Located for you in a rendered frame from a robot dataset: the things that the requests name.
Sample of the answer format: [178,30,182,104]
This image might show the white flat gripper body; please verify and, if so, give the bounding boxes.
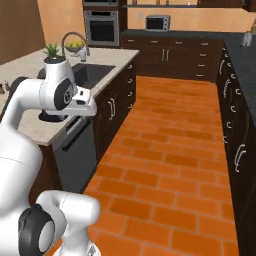
[63,99,98,118]

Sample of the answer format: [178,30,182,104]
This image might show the silver toaster oven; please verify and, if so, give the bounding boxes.
[144,14,172,33]

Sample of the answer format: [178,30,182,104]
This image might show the dark brown cupboard door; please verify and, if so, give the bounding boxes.
[92,79,126,163]

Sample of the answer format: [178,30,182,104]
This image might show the dark sink basin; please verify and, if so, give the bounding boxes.
[70,63,117,90]

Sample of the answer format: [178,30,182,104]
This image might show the dark brown drawer front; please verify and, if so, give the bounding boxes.
[124,73,138,89]
[124,59,138,76]
[124,86,137,102]
[123,99,137,117]

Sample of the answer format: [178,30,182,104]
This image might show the grey dishwasher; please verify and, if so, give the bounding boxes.
[52,115,98,194]

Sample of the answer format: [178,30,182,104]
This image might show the silver curved tap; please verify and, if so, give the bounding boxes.
[61,31,91,63]

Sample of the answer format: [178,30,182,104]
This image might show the bowl of yellow fruit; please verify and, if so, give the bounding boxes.
[64,40,85,54]

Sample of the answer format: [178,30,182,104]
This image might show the green potted plant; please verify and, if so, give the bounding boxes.
[42,42,67,64]

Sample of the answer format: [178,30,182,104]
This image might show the small brown countertop items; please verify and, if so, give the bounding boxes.
[0,80,12,95]

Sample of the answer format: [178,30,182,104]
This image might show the dark brown long cupboard run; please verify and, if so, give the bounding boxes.
[120,31,224,83]

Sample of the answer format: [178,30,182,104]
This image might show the dark brown side cupboard run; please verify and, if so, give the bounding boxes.
[215,42,256,256]

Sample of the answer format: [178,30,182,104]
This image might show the black dishwasher handle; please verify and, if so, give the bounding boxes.
[61,120,93,152]

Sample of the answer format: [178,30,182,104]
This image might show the silver cupboard door handle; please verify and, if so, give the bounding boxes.
[107,97,117,121]

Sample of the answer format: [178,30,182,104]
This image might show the silver built-in wall oven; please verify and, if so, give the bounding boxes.
[83,9,120,48]

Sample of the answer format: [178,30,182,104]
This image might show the dark wall shelf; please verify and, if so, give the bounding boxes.
[121,3,201,10]

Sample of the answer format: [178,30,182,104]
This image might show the dark brown wall cupboards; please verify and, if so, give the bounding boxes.
[196,0,256,13]

